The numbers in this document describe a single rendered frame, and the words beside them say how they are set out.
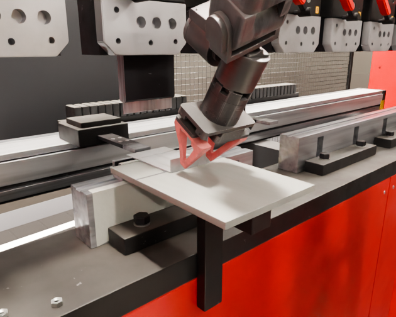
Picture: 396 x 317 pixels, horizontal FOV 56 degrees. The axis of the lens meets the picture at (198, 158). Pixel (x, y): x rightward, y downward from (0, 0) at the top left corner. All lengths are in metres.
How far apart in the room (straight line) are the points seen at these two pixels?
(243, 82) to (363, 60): 4.16
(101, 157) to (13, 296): 0.43
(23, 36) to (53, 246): 0.33
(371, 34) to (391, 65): 1.53
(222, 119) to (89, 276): 0.29
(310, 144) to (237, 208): 0.58
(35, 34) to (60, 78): 0.60
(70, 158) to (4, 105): 0.29
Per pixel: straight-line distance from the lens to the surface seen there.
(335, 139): 1.12
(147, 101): 0.65
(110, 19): 0.57
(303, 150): 0.99
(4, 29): 0.51
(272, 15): 0.44
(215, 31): 0.43
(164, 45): 0.61
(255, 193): 0.50
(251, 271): 0.74
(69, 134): 0.85
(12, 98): 1.08
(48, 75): 1.11
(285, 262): 0.82
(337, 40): 1.02
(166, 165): 0.61
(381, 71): 2.73
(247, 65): 0.47
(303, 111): 1.45
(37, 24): 0.53
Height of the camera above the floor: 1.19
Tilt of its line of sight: 17 degrees down
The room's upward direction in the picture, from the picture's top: straight up
